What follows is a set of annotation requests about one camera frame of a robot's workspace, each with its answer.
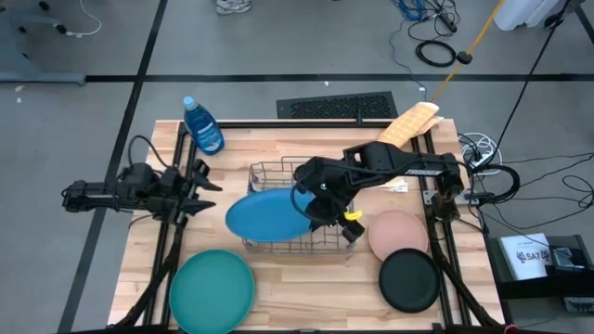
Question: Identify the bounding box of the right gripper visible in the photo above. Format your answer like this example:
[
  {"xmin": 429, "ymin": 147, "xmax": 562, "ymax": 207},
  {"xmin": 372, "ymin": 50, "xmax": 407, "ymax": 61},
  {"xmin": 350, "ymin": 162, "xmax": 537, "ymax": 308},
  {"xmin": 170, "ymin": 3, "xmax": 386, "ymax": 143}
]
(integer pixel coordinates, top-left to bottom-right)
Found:
[{"xmin": 300, "ymin": 177, "xmax": 367, "ymax": 244}]

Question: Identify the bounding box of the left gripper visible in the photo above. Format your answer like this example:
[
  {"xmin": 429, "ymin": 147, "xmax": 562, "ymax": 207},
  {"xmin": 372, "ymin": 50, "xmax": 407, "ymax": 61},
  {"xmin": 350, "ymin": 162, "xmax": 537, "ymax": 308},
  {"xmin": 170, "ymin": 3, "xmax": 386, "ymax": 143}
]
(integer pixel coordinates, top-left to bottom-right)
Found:
[{"xmin": 157, "ymin": 158, "xmax": 224, "ymax": 227}]

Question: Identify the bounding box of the pink plate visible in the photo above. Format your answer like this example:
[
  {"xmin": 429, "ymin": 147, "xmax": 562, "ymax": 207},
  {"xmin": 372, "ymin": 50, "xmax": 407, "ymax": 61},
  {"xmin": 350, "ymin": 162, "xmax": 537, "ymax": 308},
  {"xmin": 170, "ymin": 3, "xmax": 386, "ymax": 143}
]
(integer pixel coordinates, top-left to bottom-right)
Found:
[{"xmin": 368, "ymin": 209, "xmax": 430, "ymax": 263}]

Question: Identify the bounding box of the blue plate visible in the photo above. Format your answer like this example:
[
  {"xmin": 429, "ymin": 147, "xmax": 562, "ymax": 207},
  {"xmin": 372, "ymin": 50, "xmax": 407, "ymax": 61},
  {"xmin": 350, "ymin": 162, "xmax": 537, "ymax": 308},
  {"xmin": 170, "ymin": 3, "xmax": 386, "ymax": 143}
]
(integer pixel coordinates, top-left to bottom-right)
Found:
[{"xmin": 225, "ymin": 186, "xmax": 317, "ymax": 244}]

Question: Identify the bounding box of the teal plate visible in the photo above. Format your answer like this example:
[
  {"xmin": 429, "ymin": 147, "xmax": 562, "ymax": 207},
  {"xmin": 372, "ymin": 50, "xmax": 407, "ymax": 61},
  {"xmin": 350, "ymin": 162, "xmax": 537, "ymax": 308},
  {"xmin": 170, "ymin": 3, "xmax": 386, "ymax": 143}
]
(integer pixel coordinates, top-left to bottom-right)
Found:
[{"xmin": 168, "ymin": 249, "xmax": 257, "ymax": 334}]

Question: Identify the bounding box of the blue dish soap bottle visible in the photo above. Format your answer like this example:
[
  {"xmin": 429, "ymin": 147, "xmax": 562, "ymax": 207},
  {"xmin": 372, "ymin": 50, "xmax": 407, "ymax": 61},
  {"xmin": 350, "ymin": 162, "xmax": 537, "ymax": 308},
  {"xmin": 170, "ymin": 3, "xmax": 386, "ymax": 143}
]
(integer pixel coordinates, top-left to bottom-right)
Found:
[{"xmin": 182, "ymin": 96, "xmax": 226, "ymax": 157}]

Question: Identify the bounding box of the white paper label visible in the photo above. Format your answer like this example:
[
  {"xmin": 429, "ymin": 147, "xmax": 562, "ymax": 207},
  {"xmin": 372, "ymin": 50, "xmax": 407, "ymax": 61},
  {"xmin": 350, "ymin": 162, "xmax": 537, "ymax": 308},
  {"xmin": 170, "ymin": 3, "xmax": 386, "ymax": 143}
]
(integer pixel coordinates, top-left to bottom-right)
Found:
[{"xmin": 379, "ymin": 181, "xmax": 410, "ymax": 194}]

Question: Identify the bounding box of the black plate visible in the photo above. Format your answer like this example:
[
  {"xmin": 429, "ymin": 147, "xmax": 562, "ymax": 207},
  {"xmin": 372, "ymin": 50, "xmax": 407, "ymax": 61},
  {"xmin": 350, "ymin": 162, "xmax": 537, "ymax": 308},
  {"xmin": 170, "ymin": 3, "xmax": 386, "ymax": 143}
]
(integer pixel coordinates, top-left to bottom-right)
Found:
[{"xmin": 378, "ymin": 248, "xmax": 442, "ymax": 315}]

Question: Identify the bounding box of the black floor vent grille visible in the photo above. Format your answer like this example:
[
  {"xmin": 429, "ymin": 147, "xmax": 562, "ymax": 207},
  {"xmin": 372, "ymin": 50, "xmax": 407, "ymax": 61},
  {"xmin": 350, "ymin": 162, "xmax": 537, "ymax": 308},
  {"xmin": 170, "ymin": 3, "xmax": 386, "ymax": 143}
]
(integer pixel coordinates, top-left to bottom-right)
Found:
[{"xmin": 276, "ymin": 90, "xmax": 399, "ymax": 121}]

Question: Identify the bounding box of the yellow checked dish towel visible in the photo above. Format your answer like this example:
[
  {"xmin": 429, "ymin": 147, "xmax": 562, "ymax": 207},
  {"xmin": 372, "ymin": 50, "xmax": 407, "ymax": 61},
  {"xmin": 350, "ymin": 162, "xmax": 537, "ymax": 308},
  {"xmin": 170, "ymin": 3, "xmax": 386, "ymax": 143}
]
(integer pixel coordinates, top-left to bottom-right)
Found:
[{"xmin": 376, "ymin": 101, "xmax": 445, "ymax": 149}]

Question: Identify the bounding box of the white power strip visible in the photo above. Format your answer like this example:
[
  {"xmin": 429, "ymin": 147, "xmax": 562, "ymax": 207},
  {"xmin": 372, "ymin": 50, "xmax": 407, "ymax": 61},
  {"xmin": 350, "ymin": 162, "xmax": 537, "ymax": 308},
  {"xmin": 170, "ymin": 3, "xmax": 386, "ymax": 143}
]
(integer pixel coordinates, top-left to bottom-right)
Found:
[{"xmin": 458, "ymin": 132, "xmax": 503, "ymax": 177}]

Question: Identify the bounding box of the person's shoe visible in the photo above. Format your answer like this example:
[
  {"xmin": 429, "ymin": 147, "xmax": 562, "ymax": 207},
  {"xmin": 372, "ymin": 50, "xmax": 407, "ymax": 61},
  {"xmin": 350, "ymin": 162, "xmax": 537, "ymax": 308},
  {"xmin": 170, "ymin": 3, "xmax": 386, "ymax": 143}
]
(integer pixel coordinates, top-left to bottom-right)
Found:
[{"xmin": 215, "ymin": 0, "xmax": 253, "ymax": 17}]

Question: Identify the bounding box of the white printed booklet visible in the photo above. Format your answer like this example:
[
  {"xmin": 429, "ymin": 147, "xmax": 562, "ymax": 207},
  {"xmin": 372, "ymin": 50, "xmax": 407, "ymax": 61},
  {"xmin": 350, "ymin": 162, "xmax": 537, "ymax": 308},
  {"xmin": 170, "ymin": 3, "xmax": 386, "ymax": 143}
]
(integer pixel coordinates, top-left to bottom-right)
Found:
[{"xmin": 498, "ymin": 232, "xmax": 556, "ymax": 282}]

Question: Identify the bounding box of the grey desk base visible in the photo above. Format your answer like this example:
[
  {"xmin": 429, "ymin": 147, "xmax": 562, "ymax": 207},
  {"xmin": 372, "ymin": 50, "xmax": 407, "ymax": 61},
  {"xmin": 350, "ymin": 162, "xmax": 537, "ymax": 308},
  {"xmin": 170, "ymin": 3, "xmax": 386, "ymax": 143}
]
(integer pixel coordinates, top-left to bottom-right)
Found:
[{"xmin": 0, "ymin": 0, "xmax": 87, "ymax": 86}]

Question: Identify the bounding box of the black equipment box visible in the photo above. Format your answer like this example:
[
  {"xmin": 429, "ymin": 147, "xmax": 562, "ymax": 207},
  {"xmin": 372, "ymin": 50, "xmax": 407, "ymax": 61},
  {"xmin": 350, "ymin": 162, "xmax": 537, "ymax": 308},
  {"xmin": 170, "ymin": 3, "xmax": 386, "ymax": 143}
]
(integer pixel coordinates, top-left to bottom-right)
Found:
[{"xmin": 485, "ymin": 233, "xmax": 594, "ymax": 302}]

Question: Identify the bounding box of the black power strip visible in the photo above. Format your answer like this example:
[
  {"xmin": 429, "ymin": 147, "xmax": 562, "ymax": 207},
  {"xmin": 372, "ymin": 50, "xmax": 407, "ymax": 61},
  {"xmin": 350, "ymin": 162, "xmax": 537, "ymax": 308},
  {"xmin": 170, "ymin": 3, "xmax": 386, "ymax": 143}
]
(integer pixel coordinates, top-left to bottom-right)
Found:
[{"xmin": 433, "ymin": 6, "xmax": 458, "ymax": 34}]

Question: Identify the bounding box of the white trash bin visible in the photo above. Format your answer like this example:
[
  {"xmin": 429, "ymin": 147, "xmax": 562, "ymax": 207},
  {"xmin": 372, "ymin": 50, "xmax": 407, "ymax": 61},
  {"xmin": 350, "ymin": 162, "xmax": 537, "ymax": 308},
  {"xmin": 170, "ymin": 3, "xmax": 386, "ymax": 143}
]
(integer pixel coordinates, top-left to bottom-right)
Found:
[{"xmin": 492, "ymin": 0, "xmax": 561, "ymax": 32}]

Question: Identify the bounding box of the grey wire dish rack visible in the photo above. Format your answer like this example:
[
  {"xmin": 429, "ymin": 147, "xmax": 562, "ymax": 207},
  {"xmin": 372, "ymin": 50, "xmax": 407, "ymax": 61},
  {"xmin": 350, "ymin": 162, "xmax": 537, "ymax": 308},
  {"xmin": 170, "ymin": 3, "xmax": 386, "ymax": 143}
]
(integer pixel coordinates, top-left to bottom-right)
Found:
[{"xmin": 242, "ymin": 156, "xmax": 356, "ymax": 255}]

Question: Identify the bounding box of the black aluminium table frame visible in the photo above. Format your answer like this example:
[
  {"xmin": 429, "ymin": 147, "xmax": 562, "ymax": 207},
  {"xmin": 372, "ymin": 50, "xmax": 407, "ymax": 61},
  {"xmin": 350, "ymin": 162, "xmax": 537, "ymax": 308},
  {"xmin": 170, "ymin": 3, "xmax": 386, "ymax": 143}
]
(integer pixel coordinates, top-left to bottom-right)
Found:
[{"xmin": 109, "ymin": 118, "xmax": 508, "ymax": 334}]

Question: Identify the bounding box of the black coiled cable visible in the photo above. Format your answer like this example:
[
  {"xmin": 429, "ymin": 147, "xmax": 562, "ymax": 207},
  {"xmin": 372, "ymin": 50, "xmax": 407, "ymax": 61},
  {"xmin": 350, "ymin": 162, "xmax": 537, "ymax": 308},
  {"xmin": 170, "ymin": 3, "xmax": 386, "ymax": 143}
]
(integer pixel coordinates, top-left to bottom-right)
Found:
[{"xmin": 414, "ymin": 39, "xmax": 458, "ymax": 69}]

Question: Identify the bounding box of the white floor cable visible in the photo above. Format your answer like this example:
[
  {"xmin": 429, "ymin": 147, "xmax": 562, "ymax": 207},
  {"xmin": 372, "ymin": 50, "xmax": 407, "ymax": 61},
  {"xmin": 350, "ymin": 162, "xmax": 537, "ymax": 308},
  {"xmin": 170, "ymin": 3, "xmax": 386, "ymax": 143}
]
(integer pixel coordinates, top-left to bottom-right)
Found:
[{"xmin": 64, "ymin": 0, "xmax": 103, "ymax": 39}]

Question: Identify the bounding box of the blue cable bundle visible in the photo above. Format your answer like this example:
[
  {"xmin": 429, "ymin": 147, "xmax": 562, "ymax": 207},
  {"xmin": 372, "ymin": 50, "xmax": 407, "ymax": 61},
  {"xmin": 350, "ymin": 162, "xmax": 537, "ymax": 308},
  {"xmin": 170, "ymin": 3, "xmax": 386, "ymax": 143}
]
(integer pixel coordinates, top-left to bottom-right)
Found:
[{"xmin": 388, "ymin": 0, "xmax": 429, "ymax": 90}]

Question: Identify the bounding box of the yellow hanging cord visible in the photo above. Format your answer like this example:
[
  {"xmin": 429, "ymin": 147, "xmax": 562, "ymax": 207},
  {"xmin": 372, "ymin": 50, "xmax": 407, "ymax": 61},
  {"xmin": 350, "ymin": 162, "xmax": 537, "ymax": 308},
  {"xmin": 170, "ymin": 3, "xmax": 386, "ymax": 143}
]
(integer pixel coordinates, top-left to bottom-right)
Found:
[{"xmin": 429, "ymin": 0, "xmax": 507, "ymax": 104}]

